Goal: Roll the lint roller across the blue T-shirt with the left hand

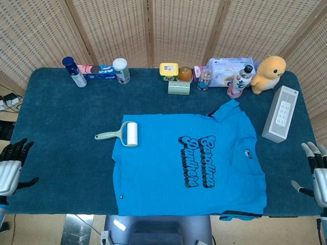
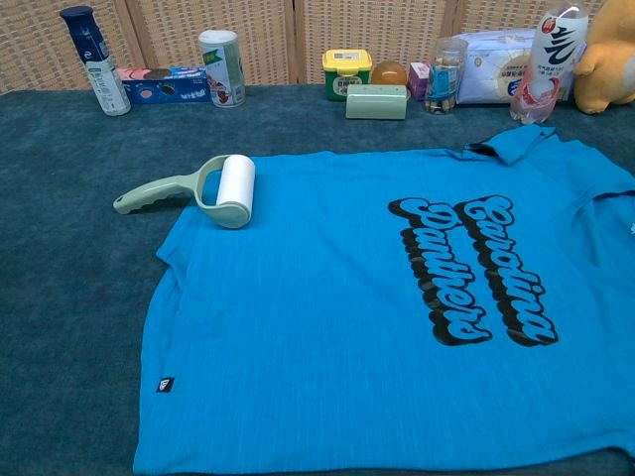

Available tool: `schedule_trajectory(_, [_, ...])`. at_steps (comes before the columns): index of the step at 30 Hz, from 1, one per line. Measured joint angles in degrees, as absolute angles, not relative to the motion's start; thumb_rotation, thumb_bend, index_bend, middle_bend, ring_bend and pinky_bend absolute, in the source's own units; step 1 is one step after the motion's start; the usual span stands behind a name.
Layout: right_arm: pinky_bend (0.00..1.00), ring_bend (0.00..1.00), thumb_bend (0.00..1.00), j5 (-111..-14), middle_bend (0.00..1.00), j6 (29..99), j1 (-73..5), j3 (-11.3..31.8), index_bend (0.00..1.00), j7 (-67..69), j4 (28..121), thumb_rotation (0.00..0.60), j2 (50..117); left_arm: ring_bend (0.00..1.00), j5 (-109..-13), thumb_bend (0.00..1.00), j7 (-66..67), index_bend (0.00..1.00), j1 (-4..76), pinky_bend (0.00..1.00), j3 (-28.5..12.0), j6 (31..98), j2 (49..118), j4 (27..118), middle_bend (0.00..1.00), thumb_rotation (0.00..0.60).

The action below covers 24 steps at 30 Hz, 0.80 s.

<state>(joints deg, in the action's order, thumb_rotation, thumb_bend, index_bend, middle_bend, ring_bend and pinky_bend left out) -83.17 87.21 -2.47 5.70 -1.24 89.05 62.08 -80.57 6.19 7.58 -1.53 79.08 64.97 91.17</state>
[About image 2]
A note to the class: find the blue printed t-shirt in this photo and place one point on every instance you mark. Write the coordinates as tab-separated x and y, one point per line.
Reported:
322	322

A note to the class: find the pale green soap box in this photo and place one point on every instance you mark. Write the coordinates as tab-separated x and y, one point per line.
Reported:
374	104

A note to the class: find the yellow lidded green jar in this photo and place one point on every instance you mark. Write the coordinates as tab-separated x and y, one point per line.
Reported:
344	74

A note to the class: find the orange jelly cup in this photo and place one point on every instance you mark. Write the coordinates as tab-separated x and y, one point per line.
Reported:
389	73

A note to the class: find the white lidded green canister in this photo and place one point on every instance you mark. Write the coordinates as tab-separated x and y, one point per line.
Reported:
225	74

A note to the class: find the small pink purple box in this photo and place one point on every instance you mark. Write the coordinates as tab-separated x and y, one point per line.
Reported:
418	79

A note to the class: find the clear plastic snack jar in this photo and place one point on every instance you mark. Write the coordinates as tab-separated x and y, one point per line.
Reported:
441	79

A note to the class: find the blue cookie box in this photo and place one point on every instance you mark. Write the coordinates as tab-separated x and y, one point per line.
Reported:
168	86

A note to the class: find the woven wicker folding screen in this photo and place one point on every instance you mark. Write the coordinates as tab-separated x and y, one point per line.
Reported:
347	25

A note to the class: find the white wet wipes pack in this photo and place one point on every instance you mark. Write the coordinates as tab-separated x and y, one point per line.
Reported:
491	69

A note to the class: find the dark teal carpeted table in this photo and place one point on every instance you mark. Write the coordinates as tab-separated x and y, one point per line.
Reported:
74	248

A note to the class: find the blue capped white spray bottle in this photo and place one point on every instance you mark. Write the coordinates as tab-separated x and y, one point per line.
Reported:
106	79

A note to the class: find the clear drink bottle pink label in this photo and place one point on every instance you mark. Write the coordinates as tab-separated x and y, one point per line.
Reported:
546	64

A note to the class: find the yellow plush toy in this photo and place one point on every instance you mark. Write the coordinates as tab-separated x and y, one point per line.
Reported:
610	54

